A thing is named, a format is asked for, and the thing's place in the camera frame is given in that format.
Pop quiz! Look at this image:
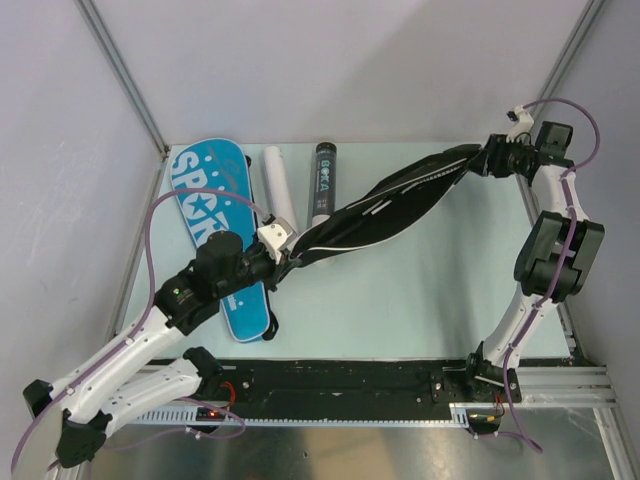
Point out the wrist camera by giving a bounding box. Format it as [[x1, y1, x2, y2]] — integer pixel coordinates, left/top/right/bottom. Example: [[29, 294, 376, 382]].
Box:
[[256, 217, 297, 264], [506, 105, 534, 142]]

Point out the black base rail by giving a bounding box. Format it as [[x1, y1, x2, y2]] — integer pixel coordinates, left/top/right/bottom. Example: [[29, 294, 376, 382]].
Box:
[[99, 357, 524, 426]]

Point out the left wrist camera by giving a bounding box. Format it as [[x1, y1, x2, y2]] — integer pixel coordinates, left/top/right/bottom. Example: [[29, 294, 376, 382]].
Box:
[[256, 217, 297, 264]]

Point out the black racket cover front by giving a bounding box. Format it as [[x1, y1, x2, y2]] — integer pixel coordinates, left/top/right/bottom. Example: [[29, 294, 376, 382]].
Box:
[[291, 144, 481, 267]]

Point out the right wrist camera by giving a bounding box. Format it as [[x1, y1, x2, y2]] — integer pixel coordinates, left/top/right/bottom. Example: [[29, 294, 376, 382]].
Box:
[[506, 105, 534, 142]]

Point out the light green table mat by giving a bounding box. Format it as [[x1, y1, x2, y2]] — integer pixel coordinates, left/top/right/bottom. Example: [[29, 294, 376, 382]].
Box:
[[150, 140, 531, 359]]

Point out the white shuttlecock tube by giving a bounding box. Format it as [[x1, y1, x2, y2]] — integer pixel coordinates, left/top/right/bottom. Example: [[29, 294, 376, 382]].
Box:
[[263, 146, 299, 232]]

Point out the black shuttlecock tube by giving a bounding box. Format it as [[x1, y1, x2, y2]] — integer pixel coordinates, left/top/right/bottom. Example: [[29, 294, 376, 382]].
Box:
[[305, 142, 339, 269]]

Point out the left aluminium frame post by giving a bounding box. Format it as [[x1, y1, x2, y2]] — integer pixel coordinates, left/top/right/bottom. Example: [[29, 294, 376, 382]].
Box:
[[75, 0, 166, 154]]

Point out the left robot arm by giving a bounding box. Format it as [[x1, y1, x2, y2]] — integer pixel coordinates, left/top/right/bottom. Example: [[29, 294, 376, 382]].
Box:
[[23, 223, 295, 468]]

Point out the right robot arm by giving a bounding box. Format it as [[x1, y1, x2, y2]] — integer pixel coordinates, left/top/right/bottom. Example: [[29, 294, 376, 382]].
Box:
[[461, 121, 605, 401]]

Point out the aluminium frame post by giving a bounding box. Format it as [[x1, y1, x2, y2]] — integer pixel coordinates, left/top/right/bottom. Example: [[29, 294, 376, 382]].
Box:
[[75, 0, 166, 154], [516, 0, 606, 142]]

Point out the right aluminium frame post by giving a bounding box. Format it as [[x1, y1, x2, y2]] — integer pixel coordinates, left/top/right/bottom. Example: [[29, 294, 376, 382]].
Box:
[[516, 0, 606, 142]]

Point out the blue racket cover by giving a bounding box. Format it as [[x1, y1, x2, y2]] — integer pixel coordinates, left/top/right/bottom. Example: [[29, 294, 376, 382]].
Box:
[[168, 138, 278, 343]]

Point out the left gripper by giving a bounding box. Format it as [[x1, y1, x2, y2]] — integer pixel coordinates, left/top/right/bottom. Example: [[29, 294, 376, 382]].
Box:
[[215, 230, 300, 298]]

